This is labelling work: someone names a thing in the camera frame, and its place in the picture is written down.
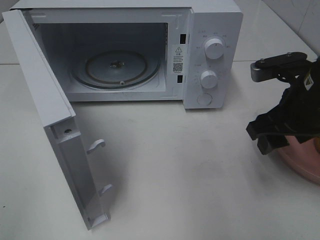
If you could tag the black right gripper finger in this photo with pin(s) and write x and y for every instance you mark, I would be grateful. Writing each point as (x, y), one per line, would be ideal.
(267, 143)
(264, 125)

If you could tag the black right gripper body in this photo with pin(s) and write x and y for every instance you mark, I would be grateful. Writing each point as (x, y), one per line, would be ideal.
(299, 106)

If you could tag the pink round plate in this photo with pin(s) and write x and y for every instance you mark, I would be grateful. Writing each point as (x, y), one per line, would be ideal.
(302, 157)

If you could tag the round white door button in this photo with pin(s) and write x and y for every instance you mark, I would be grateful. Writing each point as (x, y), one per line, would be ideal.
(204, 99)

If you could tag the white microwave door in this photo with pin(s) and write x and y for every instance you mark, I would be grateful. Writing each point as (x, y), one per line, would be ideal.
(58, 117)

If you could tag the toy burger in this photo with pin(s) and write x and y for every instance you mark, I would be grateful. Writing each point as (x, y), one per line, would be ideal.
(317, 144)

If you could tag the lower white microwave knob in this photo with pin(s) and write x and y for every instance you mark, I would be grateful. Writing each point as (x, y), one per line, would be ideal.
(208, 79)

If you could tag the white microwave knob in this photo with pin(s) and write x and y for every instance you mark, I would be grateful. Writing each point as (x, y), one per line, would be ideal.
(214, 47)
(208, 79)

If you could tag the upper white microwave knob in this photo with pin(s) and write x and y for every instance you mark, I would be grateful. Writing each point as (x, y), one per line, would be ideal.
(214, 47)

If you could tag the white microwave oven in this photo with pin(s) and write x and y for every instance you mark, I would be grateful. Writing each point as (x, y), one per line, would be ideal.
(72, 29)

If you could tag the white warning label sticker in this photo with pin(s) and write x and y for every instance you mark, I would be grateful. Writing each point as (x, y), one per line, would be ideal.
(178, 58)

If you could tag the glass microwave turntable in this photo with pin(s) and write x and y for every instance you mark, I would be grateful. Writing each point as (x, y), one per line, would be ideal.
(115, 69)

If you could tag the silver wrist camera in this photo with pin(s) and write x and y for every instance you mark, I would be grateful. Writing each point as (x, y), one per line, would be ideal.
(285, 67)

